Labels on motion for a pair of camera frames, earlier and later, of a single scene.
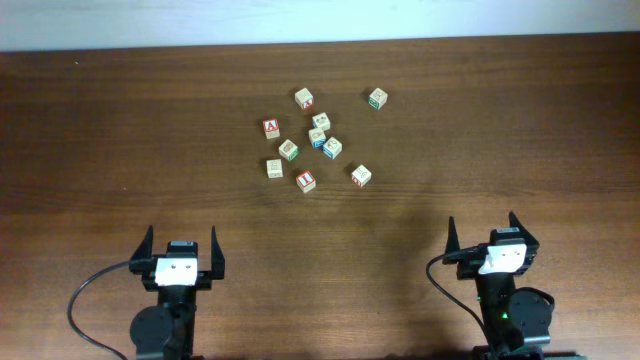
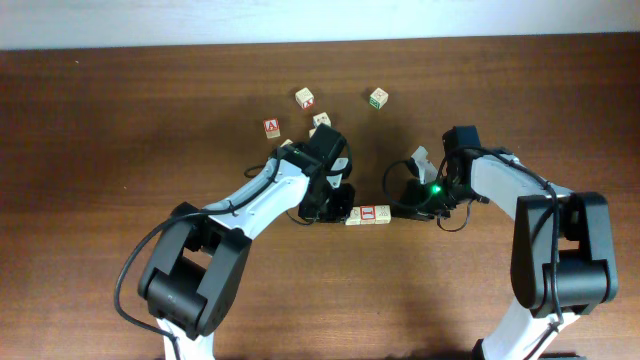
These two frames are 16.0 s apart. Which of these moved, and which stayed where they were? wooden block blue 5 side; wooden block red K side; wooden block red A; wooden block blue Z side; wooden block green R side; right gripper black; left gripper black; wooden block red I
Moved: left gripper black; right gripper black; wooden block red I; wooden block blue Z side
Stayed: wooden block red A; wooden block blue 5 side; wooden block red K side; wooden block green R side
